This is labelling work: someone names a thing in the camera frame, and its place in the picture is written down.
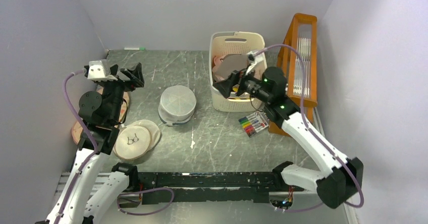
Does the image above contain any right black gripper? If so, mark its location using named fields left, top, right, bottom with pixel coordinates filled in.
left=212, top=64, right=271, bottom=104

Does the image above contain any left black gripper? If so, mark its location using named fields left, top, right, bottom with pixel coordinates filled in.
left=98, top=62, right=144, bottom=123

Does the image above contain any white mesh laundry bag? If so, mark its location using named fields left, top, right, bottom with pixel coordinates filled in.
left=158, top=85, right=197, bottom=127

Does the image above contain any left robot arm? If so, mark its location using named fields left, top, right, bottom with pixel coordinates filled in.
left=44, top=60, right=144, bottom=223

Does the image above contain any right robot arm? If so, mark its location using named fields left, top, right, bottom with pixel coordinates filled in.
left=213, top=66, right=364, bottom=209

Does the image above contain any cream plastic laundry basket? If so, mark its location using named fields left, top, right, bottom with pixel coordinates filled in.
left=207, top=31, right=265, bottom=113

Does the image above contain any grey brown cloth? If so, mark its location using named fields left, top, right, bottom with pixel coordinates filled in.
left=217, top=54, right=248, bottom=79

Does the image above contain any pink cloth in basket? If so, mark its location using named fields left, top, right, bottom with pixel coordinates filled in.
left=212, top=55, right=225, bottom=82

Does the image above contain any green white marker pen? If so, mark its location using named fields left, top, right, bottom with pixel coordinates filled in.
left=124, top=47, right=146, bottom=50

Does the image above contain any pack of coloured markers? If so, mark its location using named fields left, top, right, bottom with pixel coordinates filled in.
left=238, top=111, right=270, bottom=138

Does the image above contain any orange wooden rack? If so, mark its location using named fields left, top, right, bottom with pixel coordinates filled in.
left=277, top=13, right=317, bottom=123

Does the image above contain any beige round fabric pad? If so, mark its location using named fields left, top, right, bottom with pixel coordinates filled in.
left=113, top=120, right=162, bottom=161

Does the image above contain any floral pink oven mitt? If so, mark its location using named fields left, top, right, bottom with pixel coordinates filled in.
left=78, top=88, right=130, bottom=145

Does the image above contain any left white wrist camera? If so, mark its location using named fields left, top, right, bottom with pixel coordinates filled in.
left=87, top=59, right=111, bottom=81

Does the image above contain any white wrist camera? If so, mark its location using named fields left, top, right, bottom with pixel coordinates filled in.
left=247, top=50, right=264, bottom=67
left=87, top=59, right=111, bottom=81

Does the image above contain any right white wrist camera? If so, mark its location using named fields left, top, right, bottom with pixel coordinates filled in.
left=247, top=50, right=264, bottom=67

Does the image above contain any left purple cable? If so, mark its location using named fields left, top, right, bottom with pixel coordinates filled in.
left=53, top=69, right=175, bottom=224

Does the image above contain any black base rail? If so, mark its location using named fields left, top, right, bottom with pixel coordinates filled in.
left=128, top=172, right=303, bottom=204

